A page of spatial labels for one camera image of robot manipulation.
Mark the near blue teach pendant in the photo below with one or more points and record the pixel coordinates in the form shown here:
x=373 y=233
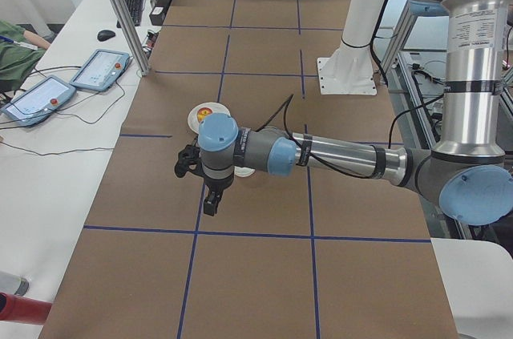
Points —
x=38 y=103

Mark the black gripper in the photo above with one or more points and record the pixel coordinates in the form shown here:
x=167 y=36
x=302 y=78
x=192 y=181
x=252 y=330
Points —
x=218 y=184

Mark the black keyboard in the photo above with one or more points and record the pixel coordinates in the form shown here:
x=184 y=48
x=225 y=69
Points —
x=135 y=9

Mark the brown paper table cover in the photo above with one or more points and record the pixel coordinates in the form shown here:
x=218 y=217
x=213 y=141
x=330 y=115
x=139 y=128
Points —
x=314 y=254

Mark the red cylinder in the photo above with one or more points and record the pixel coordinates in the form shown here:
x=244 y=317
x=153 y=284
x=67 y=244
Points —
x=23 y=309

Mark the aluminium frame post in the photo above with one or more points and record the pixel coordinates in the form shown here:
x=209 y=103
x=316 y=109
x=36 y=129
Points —
x=131 y=36

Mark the black computer mouse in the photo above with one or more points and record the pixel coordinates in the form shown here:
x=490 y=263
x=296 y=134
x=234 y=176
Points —
x=104 y=35

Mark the far blue teach pendant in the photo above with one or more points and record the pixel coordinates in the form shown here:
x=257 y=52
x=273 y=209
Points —
x=101 y=70

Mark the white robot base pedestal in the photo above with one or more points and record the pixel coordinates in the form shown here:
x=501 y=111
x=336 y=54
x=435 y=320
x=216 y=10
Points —
x=349 y=70

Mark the red yellow apple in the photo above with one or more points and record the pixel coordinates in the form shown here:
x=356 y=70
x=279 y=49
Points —
x=203 y=112

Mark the white round plate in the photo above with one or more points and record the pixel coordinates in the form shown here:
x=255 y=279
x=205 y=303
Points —
x=193 y=122

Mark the blue teach pendant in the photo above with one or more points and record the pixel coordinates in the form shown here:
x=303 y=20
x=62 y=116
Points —
x=38 y=103
x=101 y=70

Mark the person in green shirt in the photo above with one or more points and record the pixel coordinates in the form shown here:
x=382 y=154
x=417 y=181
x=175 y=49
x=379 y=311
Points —
x=20 y=52

